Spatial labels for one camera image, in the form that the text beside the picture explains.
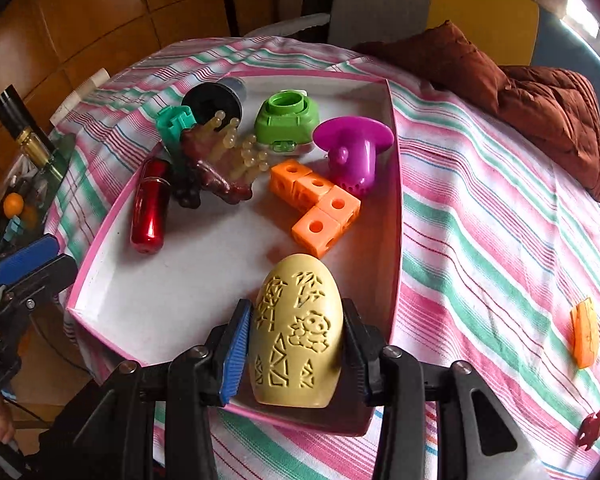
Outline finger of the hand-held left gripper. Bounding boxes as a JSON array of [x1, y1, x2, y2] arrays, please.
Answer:
[[0, 254, 79, 311], [0, 234, 61, 287]]

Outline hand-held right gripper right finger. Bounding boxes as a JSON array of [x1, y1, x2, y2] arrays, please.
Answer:
[[341, 299, 551, 480]]

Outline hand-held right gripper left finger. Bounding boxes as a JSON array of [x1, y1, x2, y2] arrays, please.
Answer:
[[72, 299, 254, 480]]

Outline yellow carved egg toy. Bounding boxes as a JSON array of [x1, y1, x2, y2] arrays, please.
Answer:
[[248, 253, 345, 408]]

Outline pink white tray box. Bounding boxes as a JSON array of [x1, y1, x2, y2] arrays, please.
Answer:
[[64, 71, 404, 437]]

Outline red metallic cylinder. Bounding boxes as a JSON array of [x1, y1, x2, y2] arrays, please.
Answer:
[[130, 157, 174, 255]]

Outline orange cube blocks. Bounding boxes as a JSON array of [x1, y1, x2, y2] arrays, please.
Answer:
[[269, 158, 362, 259]]

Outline teal plastic toy piece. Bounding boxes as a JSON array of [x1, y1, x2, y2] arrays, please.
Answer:
[[155, 105, 197, 157]]

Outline magenta mushroom toy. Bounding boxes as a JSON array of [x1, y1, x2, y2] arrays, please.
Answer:
[[312, 115, 396, 199]]

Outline glass side table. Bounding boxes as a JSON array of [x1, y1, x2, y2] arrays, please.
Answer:
[[0, 132, 77, 261]]

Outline black gold bottle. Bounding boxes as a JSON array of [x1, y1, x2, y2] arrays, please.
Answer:
[[0, 85, 57, 167]]

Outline striped bed sheet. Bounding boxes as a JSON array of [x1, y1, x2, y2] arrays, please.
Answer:
[[44, 35, 600, 480]]

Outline white paper roll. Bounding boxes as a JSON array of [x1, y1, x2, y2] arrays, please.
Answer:
[[49, 67, 111, 127]]

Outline orange plastic piece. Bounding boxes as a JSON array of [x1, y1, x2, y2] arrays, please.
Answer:
[[569, 297, 600, 370]]

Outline green white plastic toy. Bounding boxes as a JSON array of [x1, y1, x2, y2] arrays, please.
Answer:
[[253, 89, 320, 155]]

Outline small red plastic piece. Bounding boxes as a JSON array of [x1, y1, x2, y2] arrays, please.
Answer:
[[574, 407, 600, 451]]

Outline wooden wardrobe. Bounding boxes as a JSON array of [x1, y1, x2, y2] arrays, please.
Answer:
[[0, 0, 307, 211]]

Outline brown quilted blanket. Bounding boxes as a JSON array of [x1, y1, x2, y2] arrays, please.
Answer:
[[352, 20, 600, 202]]

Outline grey yellow blue headboard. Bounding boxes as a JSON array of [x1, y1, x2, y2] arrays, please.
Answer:
[[327, 0, 600, 97]]

